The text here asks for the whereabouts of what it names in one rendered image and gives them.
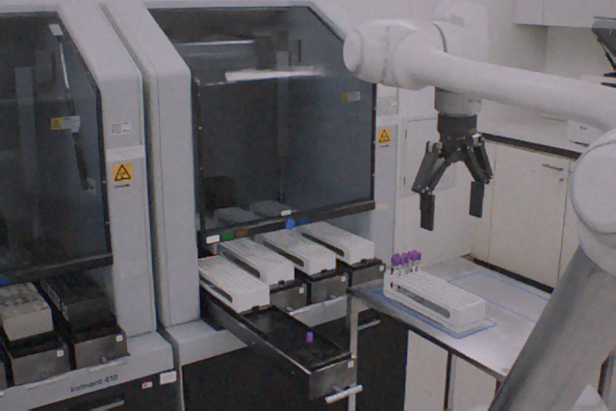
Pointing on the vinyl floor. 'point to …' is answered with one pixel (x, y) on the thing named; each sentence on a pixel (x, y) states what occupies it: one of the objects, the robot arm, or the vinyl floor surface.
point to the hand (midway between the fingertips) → (451, 217)
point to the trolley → (467, 270)
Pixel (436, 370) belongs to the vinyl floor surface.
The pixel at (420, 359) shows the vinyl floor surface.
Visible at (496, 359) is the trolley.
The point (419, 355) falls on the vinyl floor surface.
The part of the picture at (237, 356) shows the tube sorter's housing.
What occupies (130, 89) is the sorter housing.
